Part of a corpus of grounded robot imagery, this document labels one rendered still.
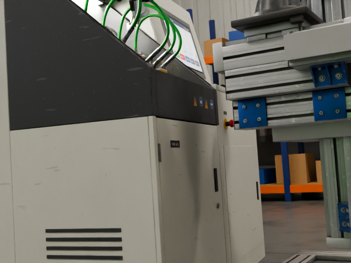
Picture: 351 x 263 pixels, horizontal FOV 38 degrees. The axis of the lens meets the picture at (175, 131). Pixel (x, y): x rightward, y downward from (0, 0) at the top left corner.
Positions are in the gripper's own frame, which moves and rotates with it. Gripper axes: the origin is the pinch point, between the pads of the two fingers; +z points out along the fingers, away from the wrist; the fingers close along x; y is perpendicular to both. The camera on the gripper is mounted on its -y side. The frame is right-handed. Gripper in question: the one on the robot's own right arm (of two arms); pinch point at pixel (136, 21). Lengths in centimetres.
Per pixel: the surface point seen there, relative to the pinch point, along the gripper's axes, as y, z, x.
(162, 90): 21.0, 33.5, -25.6
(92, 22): 0.6, 8.6, -34.8
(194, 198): 21, 72, -3
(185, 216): 21, 78, -13
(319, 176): 1, 89, 537
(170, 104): 21.0, 37.8, -19.6
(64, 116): -13, 40, -35
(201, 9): -200, -218, 680
